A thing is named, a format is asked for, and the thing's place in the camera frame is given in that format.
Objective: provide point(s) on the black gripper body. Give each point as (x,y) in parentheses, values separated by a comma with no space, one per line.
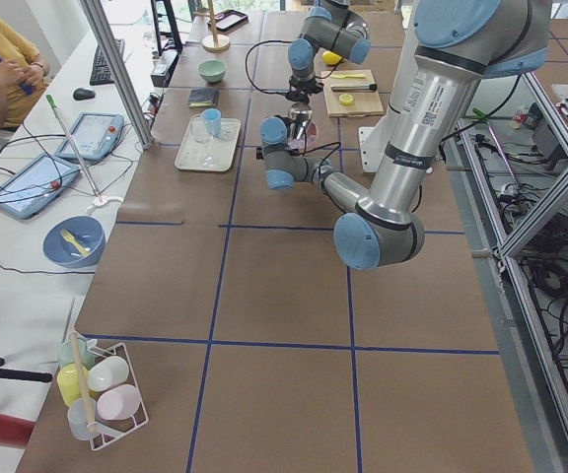
(302,95)

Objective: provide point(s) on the metal ice scoop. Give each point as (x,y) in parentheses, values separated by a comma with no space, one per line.
(301,116)

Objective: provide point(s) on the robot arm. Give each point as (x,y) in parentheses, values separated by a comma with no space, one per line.
(451,48)
(329,25)

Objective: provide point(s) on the pink bowl with ice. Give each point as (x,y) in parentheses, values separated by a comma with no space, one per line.
(311,135)

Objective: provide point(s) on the light blue cup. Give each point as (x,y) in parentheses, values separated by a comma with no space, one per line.
(212,120)

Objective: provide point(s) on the white cup in rack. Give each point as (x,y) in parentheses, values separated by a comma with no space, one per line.
(108,373)

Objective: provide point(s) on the green cup in rack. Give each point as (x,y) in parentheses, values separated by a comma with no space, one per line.
(66,353)

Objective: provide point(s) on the pink cup in rack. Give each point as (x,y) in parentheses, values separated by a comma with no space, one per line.
(119,403)

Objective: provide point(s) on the yellow cup in rack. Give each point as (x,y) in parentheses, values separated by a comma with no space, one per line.
(68,384)

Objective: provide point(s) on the grey cup in rack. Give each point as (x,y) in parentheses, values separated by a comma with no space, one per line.
(78,422)

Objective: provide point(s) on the yellow plastic knife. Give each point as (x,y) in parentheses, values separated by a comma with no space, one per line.
(347,76)

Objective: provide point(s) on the yellow lemon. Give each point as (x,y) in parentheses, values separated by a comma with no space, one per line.
(330,58)

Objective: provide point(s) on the lemon half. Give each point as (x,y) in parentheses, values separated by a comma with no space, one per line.
(346,99)

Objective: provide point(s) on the green bowl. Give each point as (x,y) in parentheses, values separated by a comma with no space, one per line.
(212,71)

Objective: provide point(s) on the wooden mug stand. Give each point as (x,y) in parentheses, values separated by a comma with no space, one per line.
(214,42)

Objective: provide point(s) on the dark tray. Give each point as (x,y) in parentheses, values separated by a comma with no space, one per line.
(230,19)

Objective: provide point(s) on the clear wine glass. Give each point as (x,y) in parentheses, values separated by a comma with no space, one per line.
(203,138)

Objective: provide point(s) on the white bear tray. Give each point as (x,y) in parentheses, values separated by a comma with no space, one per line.
(199,151)

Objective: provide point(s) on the black keyboard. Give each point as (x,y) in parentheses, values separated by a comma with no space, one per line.
(100,73)

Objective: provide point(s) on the far teach pendant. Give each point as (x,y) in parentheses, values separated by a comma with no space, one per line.
(96,134)

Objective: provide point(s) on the teach pendant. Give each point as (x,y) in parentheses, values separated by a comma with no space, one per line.
(36,185)
(96,134)

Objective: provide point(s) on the black computer mouse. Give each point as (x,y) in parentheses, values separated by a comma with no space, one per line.
(82,94)

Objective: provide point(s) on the white rod with green tip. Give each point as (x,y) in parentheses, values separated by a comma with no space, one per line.
(100,200)

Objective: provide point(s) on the blue bowl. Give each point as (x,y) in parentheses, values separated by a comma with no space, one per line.
(87,230)

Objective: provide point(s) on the yellow plastic fork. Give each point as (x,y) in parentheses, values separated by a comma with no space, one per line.
(69,237)

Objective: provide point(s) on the near teach pendant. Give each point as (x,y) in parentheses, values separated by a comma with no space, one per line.
(36,185)

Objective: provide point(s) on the person in yellow shirt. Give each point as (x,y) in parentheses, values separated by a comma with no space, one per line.
(23,77)

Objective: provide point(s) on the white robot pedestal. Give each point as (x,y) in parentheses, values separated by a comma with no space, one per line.
(372,145)

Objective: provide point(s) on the aluminium frame post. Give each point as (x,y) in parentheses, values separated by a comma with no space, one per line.
(100,26)

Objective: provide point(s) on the wooden rack handle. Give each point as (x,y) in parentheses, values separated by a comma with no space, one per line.
(89,410)

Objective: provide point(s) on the white wire cup rack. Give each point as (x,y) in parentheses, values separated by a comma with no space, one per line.
(112,431)

